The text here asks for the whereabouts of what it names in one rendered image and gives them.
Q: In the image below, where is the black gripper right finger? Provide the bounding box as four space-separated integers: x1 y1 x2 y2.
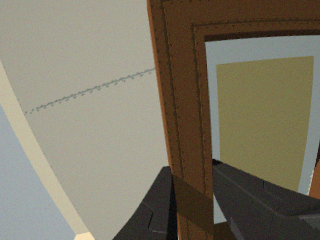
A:
212 159 320 240

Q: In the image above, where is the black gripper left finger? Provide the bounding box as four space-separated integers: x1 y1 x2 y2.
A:
112 167 179 240

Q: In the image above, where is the brown wooden picture frame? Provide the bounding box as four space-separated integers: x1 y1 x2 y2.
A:
147 0 320 240

